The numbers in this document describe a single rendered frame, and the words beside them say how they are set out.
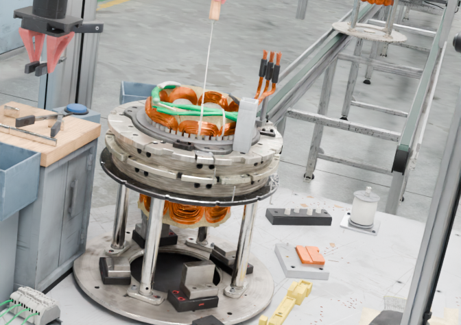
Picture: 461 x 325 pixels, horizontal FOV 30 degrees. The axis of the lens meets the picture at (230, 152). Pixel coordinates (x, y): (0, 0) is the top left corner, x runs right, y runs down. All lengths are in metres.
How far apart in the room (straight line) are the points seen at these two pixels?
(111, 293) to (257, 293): 0.28
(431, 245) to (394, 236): 0.77
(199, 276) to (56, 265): 0.27
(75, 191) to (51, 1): 0.34
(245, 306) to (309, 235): 0.43
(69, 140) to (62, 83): 0.43
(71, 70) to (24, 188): 0.56
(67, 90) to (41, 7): 0.48
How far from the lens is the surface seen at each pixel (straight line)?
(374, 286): 1.82
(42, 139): 1.48
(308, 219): 2.02
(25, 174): 1.41
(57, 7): 1.49
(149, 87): 1.91
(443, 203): 1.29
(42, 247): 1.55
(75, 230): 1.65
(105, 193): 4.01
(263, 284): 1.68
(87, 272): 1.64
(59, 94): 1.93
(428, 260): 1.32
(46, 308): 1.49
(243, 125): 1.46
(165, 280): 1.68
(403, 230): 2.12
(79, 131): 1.56
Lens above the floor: 1.58
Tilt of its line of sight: 19 degrees down
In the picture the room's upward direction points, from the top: 9 degrees clockwise
